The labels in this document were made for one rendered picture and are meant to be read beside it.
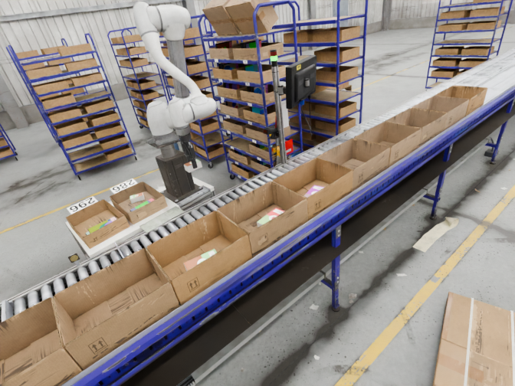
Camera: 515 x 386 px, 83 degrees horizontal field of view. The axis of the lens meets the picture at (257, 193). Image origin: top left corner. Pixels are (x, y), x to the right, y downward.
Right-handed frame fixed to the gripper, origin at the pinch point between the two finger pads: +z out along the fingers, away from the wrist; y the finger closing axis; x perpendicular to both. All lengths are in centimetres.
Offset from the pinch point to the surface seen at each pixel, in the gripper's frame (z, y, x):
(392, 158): 17, -80, -108
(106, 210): 36, 59, 55
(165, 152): 0.5, 34.2, 4.1
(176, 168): 12.6, 28.7, 1.6
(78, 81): -27, 343, -3
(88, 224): 36, 50, 70
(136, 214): 30, 23, 41
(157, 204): 31.8, 24.5, 25.2
